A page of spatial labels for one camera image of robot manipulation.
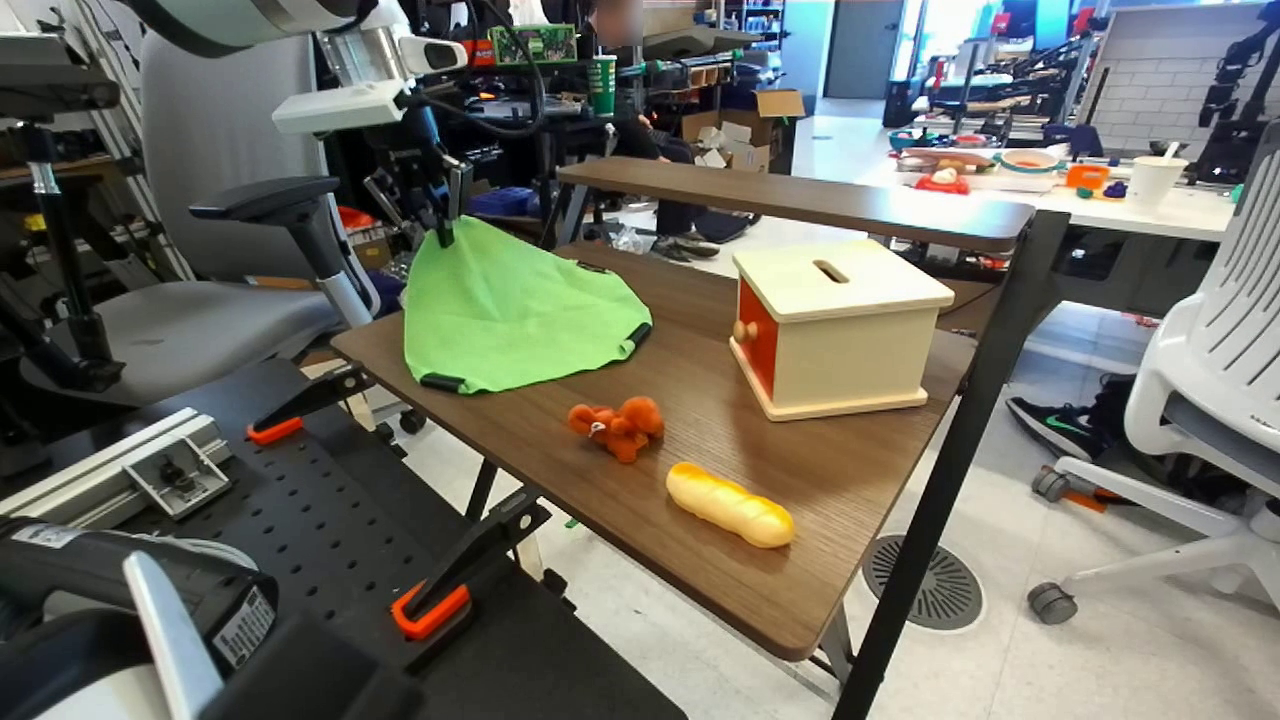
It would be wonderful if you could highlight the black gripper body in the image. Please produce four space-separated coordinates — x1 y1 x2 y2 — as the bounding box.
393 105 460 190

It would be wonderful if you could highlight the green cloth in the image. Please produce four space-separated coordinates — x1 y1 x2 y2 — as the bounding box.
401 216 651 398

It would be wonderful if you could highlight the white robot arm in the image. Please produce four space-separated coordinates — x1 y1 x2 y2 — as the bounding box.
122 0 469 233

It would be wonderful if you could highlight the green circuit board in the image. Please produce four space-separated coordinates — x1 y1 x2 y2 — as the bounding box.
486 25 575 66

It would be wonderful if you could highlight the green soda can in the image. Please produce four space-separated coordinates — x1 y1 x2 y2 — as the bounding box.
589 51 620 117

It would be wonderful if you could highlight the grey office chair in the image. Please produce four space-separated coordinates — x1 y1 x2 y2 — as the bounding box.
21 25 383 412

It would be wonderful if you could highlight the person in background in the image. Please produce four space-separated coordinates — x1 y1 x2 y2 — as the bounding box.
581 0 691 166

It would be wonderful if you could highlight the far black orange clamp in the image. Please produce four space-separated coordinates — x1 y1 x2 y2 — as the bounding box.
244 370 368 450

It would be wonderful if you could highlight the black orange clamp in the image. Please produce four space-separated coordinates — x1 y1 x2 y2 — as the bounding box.
389 497 549 646
244 370 368 450

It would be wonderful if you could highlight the orange plush toy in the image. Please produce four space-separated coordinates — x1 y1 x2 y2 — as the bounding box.
568 398 664 464

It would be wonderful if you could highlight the yellow bread roll toy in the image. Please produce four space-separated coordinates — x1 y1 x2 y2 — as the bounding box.
664 461 796 547

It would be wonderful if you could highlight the wooden box with slot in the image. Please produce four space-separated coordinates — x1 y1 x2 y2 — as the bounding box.
729 240 954 419

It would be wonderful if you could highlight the near black orange clamp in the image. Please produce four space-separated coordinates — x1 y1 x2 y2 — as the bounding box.
389 497 549 646

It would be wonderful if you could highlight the round floor drain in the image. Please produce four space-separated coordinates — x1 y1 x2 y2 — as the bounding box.
864 537 985 632

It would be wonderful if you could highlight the black sneaker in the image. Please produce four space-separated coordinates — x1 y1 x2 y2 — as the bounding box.
1006 398 1096 461

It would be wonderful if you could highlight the white office chair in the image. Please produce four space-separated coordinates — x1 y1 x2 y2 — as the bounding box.
1026 151 1280 626

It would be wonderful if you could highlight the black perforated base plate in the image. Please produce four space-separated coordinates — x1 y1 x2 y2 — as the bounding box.
153 364 684 720

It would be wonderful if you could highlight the aluminium extrusion rail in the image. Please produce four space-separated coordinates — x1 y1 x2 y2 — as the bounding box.
0 408 233 527

